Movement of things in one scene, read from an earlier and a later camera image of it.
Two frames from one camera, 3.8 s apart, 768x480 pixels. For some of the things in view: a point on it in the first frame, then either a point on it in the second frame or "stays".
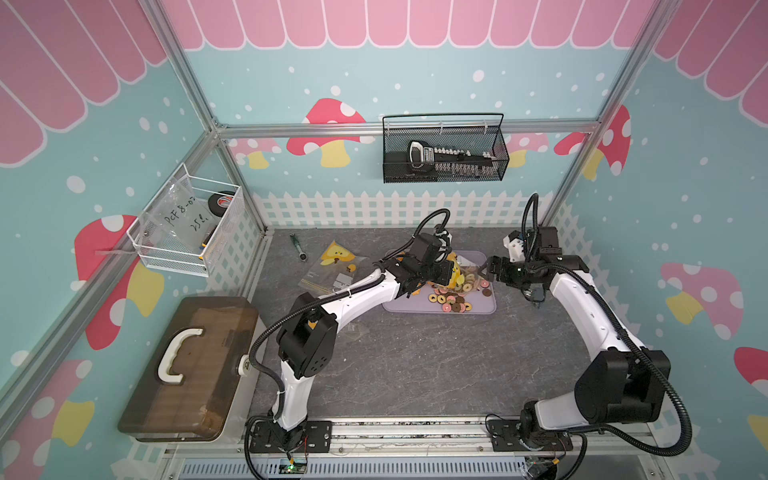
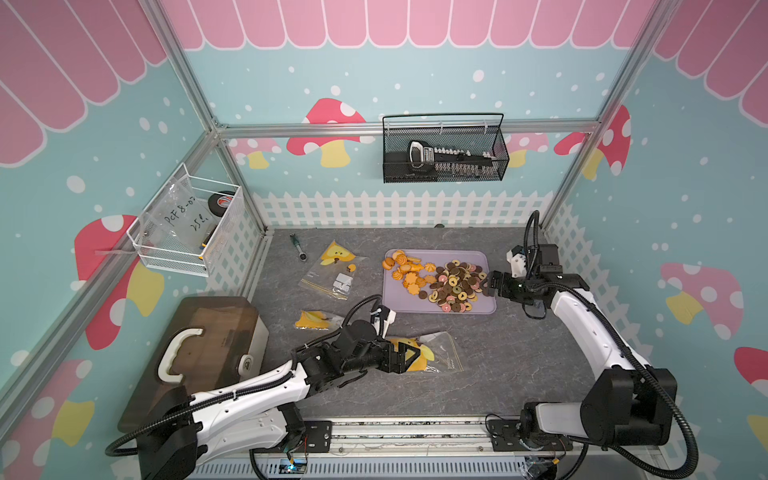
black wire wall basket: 443,148 stays
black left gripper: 444,274 → 398,366
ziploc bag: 463,279 → 437,353
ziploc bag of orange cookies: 334,271 stays
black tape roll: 219,201 stays
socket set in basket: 423,162 stays
